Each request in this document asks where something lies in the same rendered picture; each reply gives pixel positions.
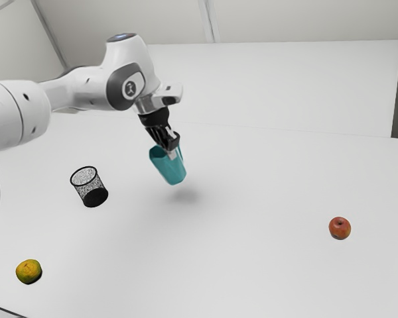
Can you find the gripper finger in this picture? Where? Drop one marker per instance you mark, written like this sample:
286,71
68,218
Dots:
156,136
173,140

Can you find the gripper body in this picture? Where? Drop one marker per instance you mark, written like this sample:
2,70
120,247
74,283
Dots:
154,119

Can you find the teal faceted mug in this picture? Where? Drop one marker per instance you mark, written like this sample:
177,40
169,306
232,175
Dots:
171,169

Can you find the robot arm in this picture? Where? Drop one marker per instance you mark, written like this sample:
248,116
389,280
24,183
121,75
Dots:
86,86

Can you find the black mesh pen holder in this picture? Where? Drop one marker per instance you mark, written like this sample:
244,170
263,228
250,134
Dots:
89,187

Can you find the red apple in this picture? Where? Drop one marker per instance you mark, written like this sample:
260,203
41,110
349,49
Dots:
340,228

